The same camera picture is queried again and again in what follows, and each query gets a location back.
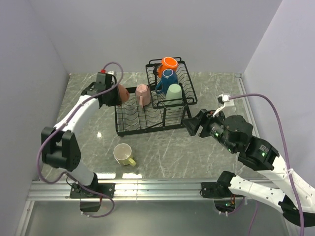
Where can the aluminium mounting rail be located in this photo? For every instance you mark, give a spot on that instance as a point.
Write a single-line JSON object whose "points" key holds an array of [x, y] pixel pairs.
{"points": [[126, 190]]}

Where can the green cup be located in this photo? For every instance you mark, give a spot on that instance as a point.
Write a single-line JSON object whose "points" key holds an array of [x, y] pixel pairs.
{"points": [[173, 98]]}

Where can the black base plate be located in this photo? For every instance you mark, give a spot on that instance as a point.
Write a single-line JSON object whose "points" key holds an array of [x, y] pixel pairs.
{"points": [[77, 192], [213, 190]]}

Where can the orange mug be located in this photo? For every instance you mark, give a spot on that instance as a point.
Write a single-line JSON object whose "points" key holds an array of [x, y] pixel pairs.
{"points": [[167, 63]]}

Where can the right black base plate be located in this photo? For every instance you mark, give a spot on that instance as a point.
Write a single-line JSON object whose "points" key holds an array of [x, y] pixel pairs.
{"points": [[213, 190]]}

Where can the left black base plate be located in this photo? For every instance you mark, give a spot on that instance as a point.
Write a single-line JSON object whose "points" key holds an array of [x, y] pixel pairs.
{"points": [[77, 192]]}

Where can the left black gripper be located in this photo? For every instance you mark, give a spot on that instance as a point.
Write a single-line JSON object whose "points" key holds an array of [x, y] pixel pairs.
{"points": [[117, 102]]}

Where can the black wire dish rack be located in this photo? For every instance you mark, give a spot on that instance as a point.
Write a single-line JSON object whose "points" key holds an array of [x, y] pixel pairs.
{"points": [[160, 114]]}

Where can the yellow mug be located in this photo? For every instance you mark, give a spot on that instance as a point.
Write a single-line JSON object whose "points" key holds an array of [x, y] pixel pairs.
{"points": [[123, 154]]}

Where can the coral pink mug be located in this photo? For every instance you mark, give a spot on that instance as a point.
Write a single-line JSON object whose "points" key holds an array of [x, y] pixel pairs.
{"points": [[123, 93]]}

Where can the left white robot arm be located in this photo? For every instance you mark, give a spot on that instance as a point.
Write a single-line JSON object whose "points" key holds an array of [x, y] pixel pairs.
{"points": [[59, 148]]}

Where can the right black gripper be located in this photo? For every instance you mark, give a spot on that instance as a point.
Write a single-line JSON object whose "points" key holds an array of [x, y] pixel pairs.
{"points": [[204, 118]]}

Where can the blue mug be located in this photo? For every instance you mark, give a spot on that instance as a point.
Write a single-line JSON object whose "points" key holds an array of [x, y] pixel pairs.
{"points": [[168, 78]]}

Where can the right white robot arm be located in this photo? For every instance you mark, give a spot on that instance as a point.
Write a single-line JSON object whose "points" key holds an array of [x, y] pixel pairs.
{"points": [[292, 196]]}

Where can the light pink mug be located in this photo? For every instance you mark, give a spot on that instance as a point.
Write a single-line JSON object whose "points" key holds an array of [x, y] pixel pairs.
{"points": [[143, 95]]}

